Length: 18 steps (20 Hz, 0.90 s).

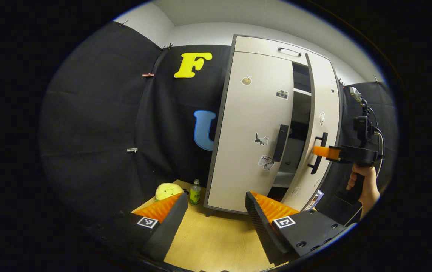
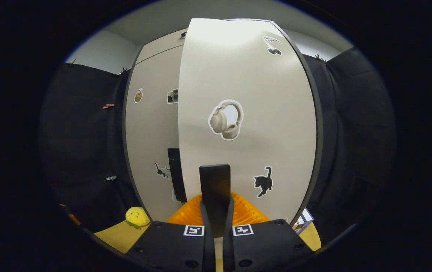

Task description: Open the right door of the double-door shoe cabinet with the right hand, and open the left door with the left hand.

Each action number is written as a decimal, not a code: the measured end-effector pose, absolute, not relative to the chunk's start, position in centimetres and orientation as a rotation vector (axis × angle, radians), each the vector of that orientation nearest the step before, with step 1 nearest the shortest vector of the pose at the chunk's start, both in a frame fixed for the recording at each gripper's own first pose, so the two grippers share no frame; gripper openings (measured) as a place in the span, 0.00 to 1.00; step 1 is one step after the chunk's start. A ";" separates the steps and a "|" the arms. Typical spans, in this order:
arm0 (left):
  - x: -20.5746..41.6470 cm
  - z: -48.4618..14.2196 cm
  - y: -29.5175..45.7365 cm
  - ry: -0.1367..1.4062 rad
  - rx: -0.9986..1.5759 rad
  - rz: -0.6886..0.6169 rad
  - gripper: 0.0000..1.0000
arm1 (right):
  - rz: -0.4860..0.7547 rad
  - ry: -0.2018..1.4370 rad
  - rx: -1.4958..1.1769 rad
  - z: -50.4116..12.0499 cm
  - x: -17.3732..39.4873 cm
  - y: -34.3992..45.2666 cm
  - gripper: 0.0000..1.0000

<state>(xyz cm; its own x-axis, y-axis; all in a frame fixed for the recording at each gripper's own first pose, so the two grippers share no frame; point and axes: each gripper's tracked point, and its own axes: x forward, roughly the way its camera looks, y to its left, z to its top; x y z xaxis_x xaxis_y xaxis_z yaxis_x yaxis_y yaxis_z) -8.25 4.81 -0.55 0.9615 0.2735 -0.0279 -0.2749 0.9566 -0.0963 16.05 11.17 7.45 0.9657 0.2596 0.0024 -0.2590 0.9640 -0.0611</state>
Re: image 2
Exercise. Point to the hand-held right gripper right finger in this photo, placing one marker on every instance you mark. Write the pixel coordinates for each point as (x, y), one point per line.
(269, 241)

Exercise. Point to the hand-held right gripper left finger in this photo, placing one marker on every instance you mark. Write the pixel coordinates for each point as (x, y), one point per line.
(170, 241)

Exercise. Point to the cabinet door with camera sticker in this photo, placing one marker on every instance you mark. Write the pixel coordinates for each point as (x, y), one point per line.
(151, 124)

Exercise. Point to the beige double-door shoe cabinet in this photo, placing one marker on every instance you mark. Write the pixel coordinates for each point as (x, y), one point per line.
(319, 124)

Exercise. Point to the cabinet door with headphone sticker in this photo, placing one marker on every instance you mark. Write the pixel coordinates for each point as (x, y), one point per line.
(257, 94)

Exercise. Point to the beige cabinet drawer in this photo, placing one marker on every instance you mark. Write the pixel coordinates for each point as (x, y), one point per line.
(163, 43)

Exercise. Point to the yellow plush toy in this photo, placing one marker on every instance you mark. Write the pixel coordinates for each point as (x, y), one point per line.
(137, 216)

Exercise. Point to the small white clip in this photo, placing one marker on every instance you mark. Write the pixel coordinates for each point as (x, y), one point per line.
(111, 178)

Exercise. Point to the black backdrop cloth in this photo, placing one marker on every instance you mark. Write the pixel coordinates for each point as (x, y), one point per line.
(80, 132)

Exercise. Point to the small red clip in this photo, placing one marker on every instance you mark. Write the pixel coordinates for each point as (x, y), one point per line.
(108, 105)

